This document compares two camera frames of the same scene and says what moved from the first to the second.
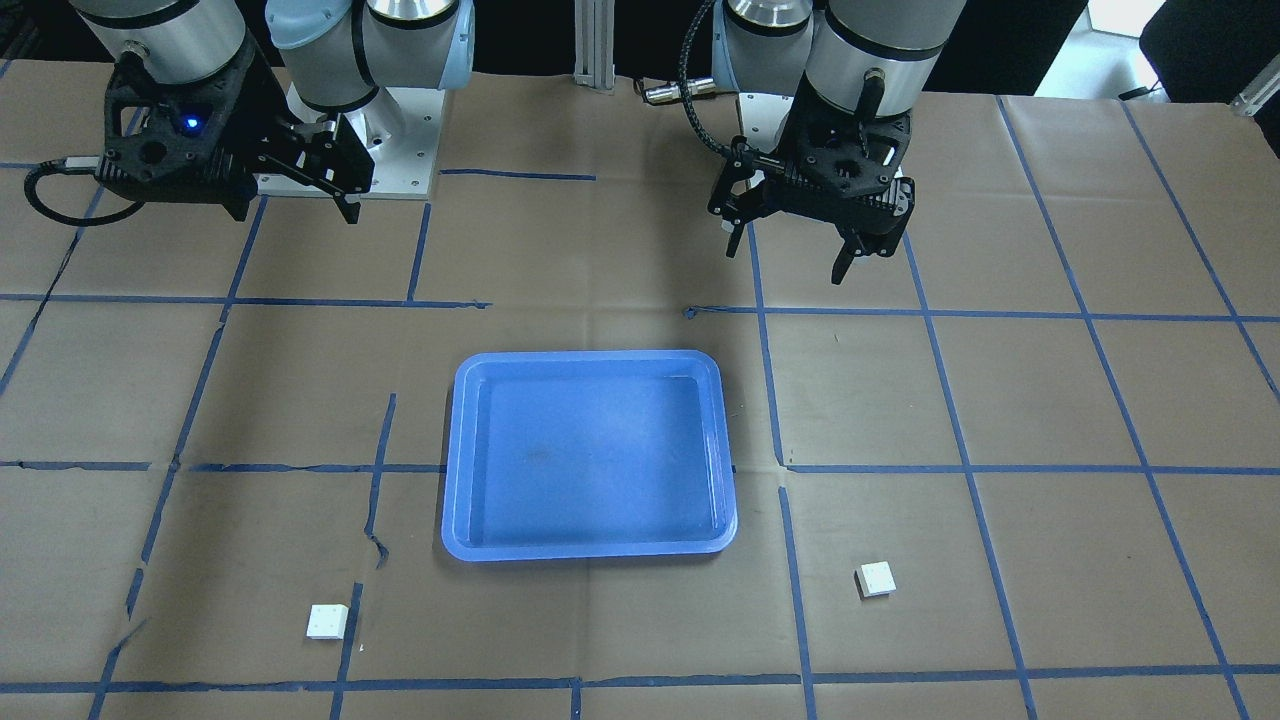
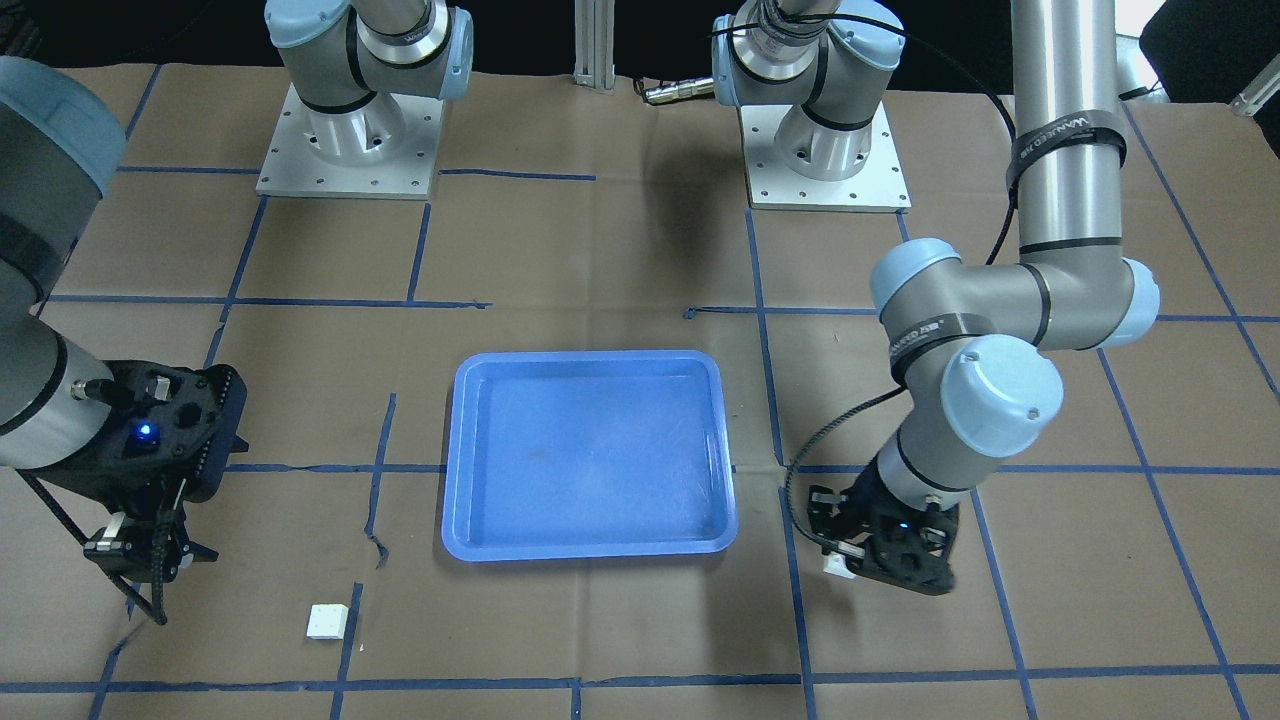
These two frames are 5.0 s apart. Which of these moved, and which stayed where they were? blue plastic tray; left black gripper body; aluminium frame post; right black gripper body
Moved: left black gripper body; right black gripper body
Stayed: blue plastic tray; aluminium frame post
